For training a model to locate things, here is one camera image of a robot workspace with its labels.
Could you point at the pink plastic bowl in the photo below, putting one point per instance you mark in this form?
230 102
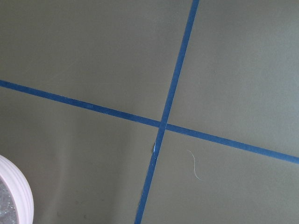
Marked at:
19 189

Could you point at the pile of clear ice cubes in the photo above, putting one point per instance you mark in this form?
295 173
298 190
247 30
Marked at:
8 213

